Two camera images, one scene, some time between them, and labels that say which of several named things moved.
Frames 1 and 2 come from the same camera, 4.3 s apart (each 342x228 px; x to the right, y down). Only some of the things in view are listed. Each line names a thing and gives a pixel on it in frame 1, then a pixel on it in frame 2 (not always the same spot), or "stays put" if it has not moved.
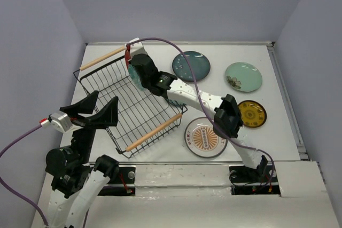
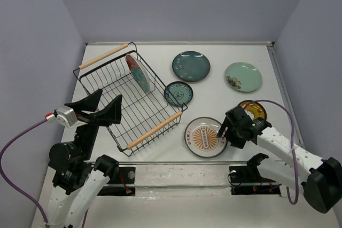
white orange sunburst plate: (202, 140) stays put
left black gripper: (106, 116) stays put
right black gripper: (130, 60) -> (238, 142)
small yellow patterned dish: (253, 114) stays put
